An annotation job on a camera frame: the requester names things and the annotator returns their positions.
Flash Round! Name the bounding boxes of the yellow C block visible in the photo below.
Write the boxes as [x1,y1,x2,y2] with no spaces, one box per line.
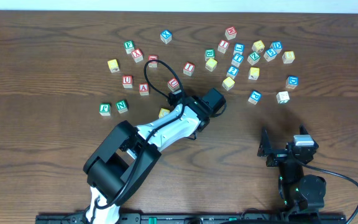
[158,108,170,118]

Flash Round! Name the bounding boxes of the blue L block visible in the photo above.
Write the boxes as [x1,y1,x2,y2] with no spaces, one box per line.
[233,43,245,55]

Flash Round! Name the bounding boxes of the red Q block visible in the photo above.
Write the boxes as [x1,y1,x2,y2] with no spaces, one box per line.
[148,55,158,68]

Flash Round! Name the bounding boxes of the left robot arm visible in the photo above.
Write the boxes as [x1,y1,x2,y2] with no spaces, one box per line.
[83,88,226,223]

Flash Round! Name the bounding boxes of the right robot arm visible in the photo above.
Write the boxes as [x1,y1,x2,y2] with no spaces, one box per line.
[257,126,326,222]

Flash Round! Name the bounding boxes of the yellow S block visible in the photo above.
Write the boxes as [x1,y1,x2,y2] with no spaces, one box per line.
[222,77,235,91]

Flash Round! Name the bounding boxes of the plain L block green 7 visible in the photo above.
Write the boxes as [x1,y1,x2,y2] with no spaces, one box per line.
[276,91,290,104]

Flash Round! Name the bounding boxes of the red U block centre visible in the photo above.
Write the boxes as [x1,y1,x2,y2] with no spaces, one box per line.
[167,78,180,92]

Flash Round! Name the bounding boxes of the red u block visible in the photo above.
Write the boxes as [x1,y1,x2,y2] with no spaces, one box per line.
[167,78,180,92]
[122,75,134,88]

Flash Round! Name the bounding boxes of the red I block centre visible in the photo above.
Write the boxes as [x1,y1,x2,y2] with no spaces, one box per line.
[183,62,195,77]

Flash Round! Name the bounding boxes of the red i block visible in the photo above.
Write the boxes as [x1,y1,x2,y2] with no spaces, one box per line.
[183,62,195,77]
[218,40,229,54]

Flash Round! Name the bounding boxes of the yellow block centre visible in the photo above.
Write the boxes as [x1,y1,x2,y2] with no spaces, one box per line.
[205,58,218,72]

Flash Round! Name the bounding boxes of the blue D block lower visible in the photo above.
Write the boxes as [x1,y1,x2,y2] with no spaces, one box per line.
[285,76,299,89]

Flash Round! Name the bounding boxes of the blue d block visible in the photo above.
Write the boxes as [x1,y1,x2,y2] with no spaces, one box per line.
[285,76,299,89]
[270,41,283,54]

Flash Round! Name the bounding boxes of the blue 2 block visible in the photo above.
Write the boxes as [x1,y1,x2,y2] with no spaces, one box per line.
[226,66,239,80]

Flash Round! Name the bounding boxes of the blue P block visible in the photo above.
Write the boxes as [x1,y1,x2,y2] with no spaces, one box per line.
[248,90,262,105]

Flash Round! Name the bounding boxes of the green B block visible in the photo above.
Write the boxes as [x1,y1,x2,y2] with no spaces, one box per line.
[204,49,215,61]

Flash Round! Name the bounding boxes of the blue T block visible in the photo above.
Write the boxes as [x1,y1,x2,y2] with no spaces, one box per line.
[231,54,244,67]

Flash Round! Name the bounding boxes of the red A block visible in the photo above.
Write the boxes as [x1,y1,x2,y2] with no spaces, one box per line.
[139,83,150,96]

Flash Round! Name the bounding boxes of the red I block upper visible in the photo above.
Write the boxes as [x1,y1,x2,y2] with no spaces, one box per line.
[218,40,229,54]

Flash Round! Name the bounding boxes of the green Z block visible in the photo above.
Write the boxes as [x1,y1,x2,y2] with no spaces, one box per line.
[247,52,260,65]

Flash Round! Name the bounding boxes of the yellow B block far right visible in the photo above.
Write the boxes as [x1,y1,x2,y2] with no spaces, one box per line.
[282,51,295,64]

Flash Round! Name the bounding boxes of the green N block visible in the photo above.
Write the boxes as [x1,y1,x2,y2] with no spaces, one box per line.
[115,100,128,114]

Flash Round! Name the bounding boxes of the red U block left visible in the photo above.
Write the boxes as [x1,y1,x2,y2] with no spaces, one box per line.
[122,75,134,88]

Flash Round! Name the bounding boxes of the blue 5 block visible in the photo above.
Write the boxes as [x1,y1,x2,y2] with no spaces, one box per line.
[264,48,277,62]

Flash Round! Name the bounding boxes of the red M block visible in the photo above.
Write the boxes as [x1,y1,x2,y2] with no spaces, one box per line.
[225,26,237,40]

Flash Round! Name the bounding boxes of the blue X block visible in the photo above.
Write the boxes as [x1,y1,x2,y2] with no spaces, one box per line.
[160,30,172,44]

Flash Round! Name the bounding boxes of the yellow block upper right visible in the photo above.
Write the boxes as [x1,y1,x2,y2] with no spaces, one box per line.
[252,40,265,54]

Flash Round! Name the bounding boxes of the red X block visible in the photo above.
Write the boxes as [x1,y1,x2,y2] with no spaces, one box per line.
[131,49,144,63]

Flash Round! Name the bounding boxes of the blue D block upper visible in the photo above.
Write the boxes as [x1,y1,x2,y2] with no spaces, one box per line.
[270,41,283,54]

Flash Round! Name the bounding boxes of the green J block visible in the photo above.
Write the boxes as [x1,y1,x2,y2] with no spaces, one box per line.
[99,103,111,116]

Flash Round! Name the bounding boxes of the green F block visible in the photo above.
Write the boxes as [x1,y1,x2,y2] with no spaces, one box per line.
[124,40,135,54]

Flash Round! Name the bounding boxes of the yellow block far left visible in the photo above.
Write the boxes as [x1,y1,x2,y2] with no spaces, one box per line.
[108,59,120,73]

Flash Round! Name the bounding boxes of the left black cable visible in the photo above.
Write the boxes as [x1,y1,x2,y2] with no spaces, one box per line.
[87,58,186,223]

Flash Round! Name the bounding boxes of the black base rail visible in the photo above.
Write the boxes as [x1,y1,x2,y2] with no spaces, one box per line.
[35,212,346,224]

